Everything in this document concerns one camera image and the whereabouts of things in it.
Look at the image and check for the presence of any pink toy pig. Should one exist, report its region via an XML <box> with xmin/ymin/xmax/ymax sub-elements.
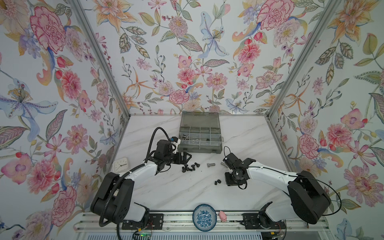
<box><xmin>219</xmin><ymin>211</ymin><xmax>227</xmax><ymax>223</ymax></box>

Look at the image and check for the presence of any blue patterned ceramic plate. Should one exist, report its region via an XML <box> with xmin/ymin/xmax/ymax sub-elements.
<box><xmin>193</xmin><ymin>204</ymin><xmax>218</xmax><ymax>232</ymax></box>

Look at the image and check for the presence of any grey plastic organizer box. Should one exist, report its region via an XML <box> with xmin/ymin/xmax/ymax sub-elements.
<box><xmin>178</xmin><ymin>112</ymin><xmax>223</xmax><ymax>154</ymax></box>

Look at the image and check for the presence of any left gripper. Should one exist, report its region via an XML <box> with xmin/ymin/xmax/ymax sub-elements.
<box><xmin>162</xmin><ymin>150</ymin><xmax>192</xmax><ymax>166</ymax></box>

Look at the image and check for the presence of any white square clock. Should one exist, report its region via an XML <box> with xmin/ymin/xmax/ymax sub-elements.
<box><xmin>112</xmin><ymin>158</ymin><xmax>130</xmax><ymax>174</ymax></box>

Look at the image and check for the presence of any aluminium rail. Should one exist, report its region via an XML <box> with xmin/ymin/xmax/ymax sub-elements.
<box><xmin>74</xmin><ymin>211</ymin><xmax>329</xmax><ymax>233</ymax></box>

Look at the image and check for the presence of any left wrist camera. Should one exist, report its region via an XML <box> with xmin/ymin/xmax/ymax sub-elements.
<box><xmin>170</xmin><ymin>137</ymin><xmax>181</xmax><ymax>154</ymax></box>

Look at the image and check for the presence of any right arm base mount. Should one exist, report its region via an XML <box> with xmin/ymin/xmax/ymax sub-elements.
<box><xmin>240</xmin><ymin>202</ymin><xmax>287</xmax><ymax>230</ymax></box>

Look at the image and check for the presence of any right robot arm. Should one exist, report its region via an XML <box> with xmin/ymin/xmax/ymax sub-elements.
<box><xmin>223</xmin><ymin>153</ymin><xmax>331</xmax><ymax>228</ymax></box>

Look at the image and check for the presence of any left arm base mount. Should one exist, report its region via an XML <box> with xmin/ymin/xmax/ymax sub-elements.
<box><xmin>121</xmin><ymin>213</ymin><xmax>164</xmax><ymax>231</ymax></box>

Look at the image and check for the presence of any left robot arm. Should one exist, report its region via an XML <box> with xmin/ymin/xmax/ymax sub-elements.
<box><xmin>91</xmin><ymin>138</ymin><xmax>192</xmax><ymax>228</ymax></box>

